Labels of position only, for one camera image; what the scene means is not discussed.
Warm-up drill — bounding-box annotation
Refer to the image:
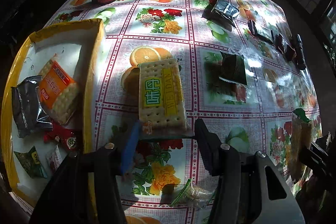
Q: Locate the green-end cracker pack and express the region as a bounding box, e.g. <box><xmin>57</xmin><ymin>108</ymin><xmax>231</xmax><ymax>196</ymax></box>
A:
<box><xmin>287</xmin><ymin>108</ymin><xmax>312</xmax><ymax>183</ymax></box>

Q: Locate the green striped snack pack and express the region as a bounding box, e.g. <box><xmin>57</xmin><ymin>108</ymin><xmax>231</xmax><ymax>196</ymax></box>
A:
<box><xmin>169</xmin><ymin>178</ymin><xmax>217</xmax><ymax>209</ymax></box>

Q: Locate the yellow label cracker pack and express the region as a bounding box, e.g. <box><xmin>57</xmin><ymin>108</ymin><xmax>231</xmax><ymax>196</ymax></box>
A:
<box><xmin>138</xmin><ymin>59</ymin><xmax>194</xmax><ymax>139</ymax></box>

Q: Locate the red gold snack pack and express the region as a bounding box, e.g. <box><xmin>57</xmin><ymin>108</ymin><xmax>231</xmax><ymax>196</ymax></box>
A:
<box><xmin>43</xmin><ymin>120</ymin><xmax>77</xmax><ymax>151</ymax></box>

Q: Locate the red white snack pack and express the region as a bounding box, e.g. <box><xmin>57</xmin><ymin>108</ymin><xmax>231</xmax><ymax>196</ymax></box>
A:
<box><xmin>46</xmin><ymin>145</ymin><xmax>63</xmax><ymax>174</ymax></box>

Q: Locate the green leaf snack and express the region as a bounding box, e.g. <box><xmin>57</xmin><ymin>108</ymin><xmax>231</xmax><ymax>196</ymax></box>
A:
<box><xmin>219</xmin><ymin>51</ymin><xmax>247</xmax><ymax>86</ymax></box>

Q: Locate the orange cracker pack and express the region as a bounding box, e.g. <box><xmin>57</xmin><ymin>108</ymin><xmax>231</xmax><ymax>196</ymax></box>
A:
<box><xmin>39</xmin><ymin>59</ymin><xmax>80</xmax><ymax>125</ymax></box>

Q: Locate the small green yellow pack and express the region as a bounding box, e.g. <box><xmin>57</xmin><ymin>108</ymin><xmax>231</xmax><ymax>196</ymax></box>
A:
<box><xmin>14</xmin><ymin>145</ymin><xmax>48</xmax><ymax>178</ymax></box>

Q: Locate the dark silver foil pack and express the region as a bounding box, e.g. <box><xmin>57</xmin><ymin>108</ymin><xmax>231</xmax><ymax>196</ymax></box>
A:
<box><xmin>11</xmin><ymin>76</ymin><xmax>53</xmax><ymax>139</ymax></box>

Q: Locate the yellow cardboard tray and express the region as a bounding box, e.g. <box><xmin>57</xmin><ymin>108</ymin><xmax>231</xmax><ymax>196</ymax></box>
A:
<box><xmin>1</xmin><ymin>19</ymin><xmax>108</xmax><ymax>206</ymax></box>

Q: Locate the black flashlight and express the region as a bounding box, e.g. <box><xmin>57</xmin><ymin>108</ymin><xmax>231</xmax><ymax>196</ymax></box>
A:
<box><xmin>294</xmin><ymin>34</ymin><xmax>306</xmax><ymax>71</ymax></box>

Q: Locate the dark red triangular pack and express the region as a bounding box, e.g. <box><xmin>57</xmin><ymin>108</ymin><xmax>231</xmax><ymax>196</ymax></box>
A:
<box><xmin>284</xmin><ymin>43</ymin><xmax>296</xmax><ymax>61</ymax></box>

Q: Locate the floral plastic tablecloth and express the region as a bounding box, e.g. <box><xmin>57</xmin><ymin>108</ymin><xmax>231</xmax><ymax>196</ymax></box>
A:
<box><xmin>15</xmin><ymin>0</ymin><xmax>322</xmax><ymax>224</ymax></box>

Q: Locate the small red candy pack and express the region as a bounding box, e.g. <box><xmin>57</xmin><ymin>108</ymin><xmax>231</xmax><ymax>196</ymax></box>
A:
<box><xmin>274</xmin><ymin>34</ymin><xmax>285</xmax><ymax>55</ymax></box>

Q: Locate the dark green snack pack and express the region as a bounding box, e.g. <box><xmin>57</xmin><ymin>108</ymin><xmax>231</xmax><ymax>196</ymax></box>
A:
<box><xmin>248</xmin><ymin>20</ymin><xmax>274</xmax><ymax>45</ymax></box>

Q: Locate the black foil snack pack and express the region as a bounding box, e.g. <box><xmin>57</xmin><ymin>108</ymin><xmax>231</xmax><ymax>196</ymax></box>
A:
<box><xmin>202</xmin><ymin>0</ymin><xmax>240</xmax><ymax>31</ymax></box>

